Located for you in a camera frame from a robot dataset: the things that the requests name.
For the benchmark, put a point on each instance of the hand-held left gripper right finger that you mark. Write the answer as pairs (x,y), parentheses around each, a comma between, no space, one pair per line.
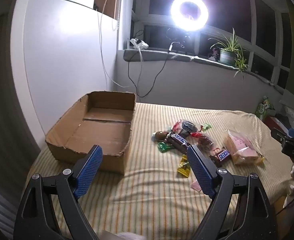
(200,172)

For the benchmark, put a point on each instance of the white window frame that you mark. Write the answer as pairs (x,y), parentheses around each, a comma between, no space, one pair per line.
(251,45)

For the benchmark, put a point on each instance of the dark green candy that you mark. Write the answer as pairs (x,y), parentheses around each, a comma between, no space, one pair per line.
(164,146)

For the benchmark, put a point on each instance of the clear bread packet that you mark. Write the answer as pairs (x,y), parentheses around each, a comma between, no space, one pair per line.
(239,146)

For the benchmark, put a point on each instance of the small purple potted plant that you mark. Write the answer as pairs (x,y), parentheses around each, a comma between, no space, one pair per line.
(214,53)

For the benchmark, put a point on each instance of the light green candy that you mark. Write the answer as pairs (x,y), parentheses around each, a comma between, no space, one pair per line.
(206,126)

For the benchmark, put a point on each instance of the potted spider plant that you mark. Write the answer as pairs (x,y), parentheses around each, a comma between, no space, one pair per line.
(227,55)

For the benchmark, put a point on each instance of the red-edged chocolate cake packet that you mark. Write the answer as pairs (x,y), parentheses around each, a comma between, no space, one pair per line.
(187,127)

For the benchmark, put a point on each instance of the striped yellow blanket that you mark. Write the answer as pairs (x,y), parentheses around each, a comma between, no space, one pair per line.
(149,200)

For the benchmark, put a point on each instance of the white power strip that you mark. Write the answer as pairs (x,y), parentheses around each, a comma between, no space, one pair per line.
(139,43)

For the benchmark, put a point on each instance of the brown chocolate egg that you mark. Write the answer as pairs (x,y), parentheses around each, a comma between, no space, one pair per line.
(160,135)

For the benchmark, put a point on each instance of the pink wrapper piece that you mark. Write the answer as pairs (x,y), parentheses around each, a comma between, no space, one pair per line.
(195,186)

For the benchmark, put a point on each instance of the white wardrobe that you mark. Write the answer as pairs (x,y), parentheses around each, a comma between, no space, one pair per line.
(62,55)

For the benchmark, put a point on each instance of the large brown chocolate bar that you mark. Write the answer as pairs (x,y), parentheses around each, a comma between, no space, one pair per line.
(178,140)

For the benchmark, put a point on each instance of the green printed packet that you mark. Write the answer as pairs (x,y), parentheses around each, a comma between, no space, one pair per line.
(263,107)

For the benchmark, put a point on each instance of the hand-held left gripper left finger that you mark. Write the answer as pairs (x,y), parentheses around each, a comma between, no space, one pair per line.
(89,170)

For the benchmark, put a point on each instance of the brown cardboard box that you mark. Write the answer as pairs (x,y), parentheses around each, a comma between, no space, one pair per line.
(99,130)

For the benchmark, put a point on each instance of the red-edged walnut snack packet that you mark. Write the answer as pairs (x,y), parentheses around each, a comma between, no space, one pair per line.
(203,141)

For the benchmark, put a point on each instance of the red box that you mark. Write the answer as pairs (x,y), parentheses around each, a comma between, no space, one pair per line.
(271,122)

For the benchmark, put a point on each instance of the yellow candy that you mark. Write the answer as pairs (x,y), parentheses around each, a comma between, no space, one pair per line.
(184,168)

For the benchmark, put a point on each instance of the small brown chocolate bar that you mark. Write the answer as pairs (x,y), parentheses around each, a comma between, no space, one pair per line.
(222,155)

